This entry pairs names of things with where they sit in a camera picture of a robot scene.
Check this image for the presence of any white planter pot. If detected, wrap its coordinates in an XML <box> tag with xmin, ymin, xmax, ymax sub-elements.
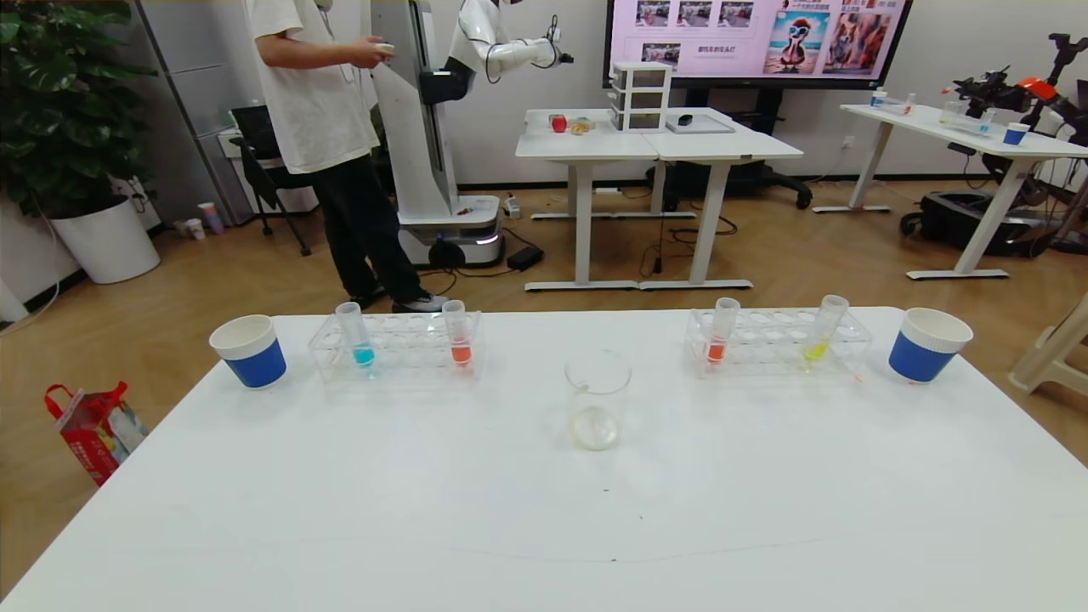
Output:
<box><xmin>49</xmin><ymin>194</ymin><xmax>162</xmax><ymax>285</ymax></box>

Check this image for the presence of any beige plastic stool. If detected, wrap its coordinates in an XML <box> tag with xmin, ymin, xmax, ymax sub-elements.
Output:
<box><xmin>1009</xmin><ymin>293</ymin><xmax>1088</xmax><ymax>398</ymax></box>

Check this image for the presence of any black screen stand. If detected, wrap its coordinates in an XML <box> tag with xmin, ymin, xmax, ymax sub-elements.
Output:
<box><xmin>646</xmin><ymin>85</ymin><xmax>813</xmax><ymax>211</ymax></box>

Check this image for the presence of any yellow pigment test tube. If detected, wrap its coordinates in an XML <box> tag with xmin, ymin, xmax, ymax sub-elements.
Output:
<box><xmin>802</xmin><ymin>294</ymin><xmax>850</xmax><ymax>364</ymax></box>

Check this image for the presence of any grey metal cabinet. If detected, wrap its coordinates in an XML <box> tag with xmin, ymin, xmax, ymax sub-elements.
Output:
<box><xmin>132</xmin><ymin>0</ymin><xmax>260</xmax><ymax>226</ymax></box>

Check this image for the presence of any white tower robot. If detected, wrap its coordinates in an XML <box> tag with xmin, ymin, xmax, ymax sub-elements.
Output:
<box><xmin>371</xmin><ymin>0</ymin><xmax>575</xmax><ymax>269</ymax></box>

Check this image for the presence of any black office chair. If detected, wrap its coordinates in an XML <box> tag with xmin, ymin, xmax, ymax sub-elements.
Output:
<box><xmin>229</xmin><ymin>104</ymin><xmax>317</xmax><ymax>258</ymax></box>

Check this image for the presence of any green leafy plant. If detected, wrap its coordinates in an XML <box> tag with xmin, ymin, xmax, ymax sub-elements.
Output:
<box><xmin>0</xmin><ymin>0</ymin><xmax>158</xmax><ymax>218</ymax></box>

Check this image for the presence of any grey flat tray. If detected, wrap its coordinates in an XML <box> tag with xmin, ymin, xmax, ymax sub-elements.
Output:
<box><xmin>666</xmin><ymin>113</ymin><xmax>736</xmax><ymax>135</ymax></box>

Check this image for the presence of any person in white t-shirt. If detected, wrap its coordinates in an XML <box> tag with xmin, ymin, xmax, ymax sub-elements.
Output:
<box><xmin>244</xmin><ymin>0</ymin><xmax>450</xmax><ymax>315</ymax></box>

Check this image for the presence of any red pigment test tube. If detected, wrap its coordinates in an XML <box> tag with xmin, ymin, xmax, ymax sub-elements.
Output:
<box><xmin>705</xmin><ymin>297</ymin><xmax>741</xmax><ymax>366</ymax></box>
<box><xmin>441</xmin><ymin>299</ymin><xmax>473</xmax><ymax>368</ymax></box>

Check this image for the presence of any clear glass beaker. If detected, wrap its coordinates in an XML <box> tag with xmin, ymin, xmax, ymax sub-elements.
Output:
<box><xmin>564</xmin><ymin>348</ymin><xmax>632</xmax><ymax>451</ymax></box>

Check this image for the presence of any long white desk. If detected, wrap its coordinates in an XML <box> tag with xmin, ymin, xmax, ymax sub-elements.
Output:
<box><xmin>812</xmin><ymin>103</ymin><xmax>1088</xmax><ymax>281</ymax></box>

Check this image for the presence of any white drawer unit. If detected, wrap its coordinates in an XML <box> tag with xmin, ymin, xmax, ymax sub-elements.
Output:
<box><xmin>609</xmin><ymin>61</ymin><xmax>672</xmax><ymax>133</ymax></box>

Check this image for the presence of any blue white paper cup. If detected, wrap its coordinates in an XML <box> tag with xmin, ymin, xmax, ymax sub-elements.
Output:
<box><xmin>888</xmin><ymin>308</ymin><xmax>974</xmax><ymax>384</ymax></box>
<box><xmin>209</xmin><ymin>314</ymin><xmax>287</xmax><ymax>389</ymax></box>

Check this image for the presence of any red gift bag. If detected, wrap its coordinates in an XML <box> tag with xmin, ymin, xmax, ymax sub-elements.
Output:
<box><xmin>44</xmin><ymin>382</ymin><xmax>150</xmax><ymax>487</ymax></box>

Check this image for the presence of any large wall screen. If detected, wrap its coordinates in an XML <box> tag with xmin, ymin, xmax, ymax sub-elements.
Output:
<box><xmin>603</xmin><ymin>0</ymin><xmax>915</xmax><ymax>91</ymax></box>

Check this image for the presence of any blue pigment test tube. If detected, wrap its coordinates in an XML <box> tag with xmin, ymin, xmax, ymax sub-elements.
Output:
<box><xmin>335</xmin><ymin>302</ymin><xmax>377</xmax><ymax>369</ymax></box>

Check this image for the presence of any white standing desk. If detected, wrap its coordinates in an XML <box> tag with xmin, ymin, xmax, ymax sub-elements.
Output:
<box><xmin>515</xmin><ymin>107</ymin><xmax>660</xmax><ymax>292</ymax></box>
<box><xmin>639</xmin><ymin>107</ymin><xmax>805</xmax><ymax>291</ymax></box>

